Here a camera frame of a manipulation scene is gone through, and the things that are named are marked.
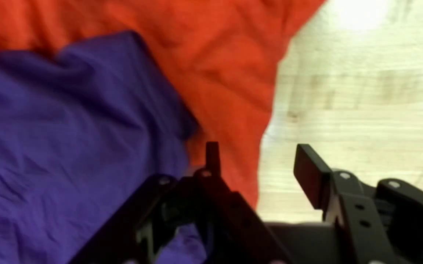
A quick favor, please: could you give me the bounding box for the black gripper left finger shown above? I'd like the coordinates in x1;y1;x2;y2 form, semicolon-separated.
69;141;297;264

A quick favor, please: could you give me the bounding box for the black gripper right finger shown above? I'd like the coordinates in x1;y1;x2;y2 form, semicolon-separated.
292;142;423;264

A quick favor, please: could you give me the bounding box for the purple printed t-shirt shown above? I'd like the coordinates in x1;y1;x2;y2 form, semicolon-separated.
0;31;209;264

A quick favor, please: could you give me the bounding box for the orange t-shirt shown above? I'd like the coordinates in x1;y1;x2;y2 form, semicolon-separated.
0;0;328;210

